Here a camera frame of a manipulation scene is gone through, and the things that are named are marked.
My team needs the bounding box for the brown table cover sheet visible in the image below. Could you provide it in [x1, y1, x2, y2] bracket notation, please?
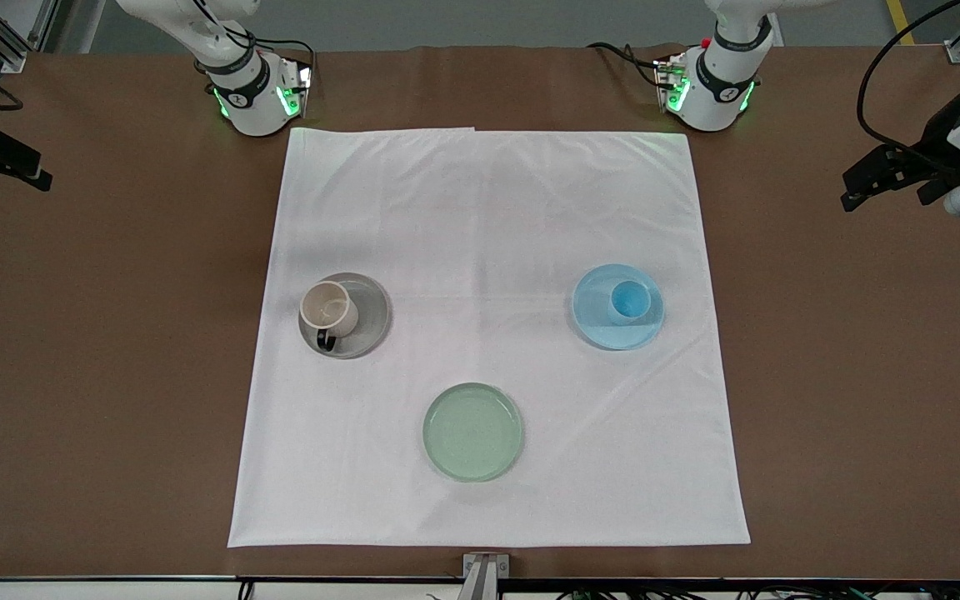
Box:
[0, 43, 960, 582]

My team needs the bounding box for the black left base cable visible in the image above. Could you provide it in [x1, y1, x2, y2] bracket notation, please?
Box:
[587, 41, 666, 89]

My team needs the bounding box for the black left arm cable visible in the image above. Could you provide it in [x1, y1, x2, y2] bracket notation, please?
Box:
[856, 0, 960, 159]

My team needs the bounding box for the blue plate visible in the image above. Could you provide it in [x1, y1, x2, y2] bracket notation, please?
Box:
[571, 263, 666, 352]

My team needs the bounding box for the blue cup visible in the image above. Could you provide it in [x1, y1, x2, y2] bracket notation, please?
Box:
[607, 280, 653, 327]

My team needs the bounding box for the gray plate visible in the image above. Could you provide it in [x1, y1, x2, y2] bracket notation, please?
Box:
[297, 272, 392, 360]

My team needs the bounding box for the black base cable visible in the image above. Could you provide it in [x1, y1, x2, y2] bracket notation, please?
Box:
[257, 37, 317, 71]
[587, 41, 666, 89]

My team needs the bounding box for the white mug with black handle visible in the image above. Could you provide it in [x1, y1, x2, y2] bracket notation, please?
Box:
[299, 281, 361, 353]

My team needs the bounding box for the black right base cable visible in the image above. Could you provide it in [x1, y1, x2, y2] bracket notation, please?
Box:
[257, 37, 317, 71]

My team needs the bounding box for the white square cloth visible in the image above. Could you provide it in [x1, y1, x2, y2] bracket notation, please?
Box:
[227, 127, 752, 548]

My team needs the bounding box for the grey metal table bracket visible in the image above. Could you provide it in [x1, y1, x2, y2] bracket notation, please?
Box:
[462, 552, 510, 600]

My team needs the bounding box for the green plate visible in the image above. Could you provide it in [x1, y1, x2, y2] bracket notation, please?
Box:
[422, 382, 525, 483]

